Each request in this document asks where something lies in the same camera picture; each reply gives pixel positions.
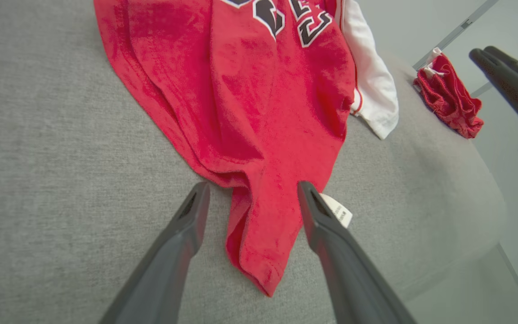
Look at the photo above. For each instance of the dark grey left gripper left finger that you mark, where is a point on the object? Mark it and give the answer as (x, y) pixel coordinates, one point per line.
(164, 270)

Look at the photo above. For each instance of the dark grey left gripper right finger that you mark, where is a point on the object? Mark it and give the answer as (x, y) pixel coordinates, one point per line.
(353, 283)

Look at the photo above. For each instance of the red shorts with white trim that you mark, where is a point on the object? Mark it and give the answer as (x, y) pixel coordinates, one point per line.
(450, 96)

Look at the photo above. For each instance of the red and white jersey shirt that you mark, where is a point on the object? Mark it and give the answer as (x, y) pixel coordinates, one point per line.
(259, 112)

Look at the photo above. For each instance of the grey partition post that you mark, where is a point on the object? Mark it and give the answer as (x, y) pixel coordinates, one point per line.
(461, 27)

